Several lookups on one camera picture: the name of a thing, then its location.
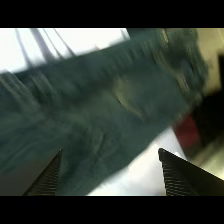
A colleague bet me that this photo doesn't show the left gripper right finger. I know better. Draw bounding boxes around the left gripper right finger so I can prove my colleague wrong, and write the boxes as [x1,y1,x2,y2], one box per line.
[157,147,224,197]

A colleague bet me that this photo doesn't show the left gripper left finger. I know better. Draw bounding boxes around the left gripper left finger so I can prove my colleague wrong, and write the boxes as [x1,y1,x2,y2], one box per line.
[22,148,64,197]

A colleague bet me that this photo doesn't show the black trousers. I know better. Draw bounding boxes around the black trousers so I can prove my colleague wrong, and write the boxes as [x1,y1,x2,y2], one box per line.
[0,27,210,197]

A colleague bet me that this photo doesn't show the red garment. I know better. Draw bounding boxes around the red garment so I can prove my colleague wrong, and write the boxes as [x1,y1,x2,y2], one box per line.
[172,114,203,156]

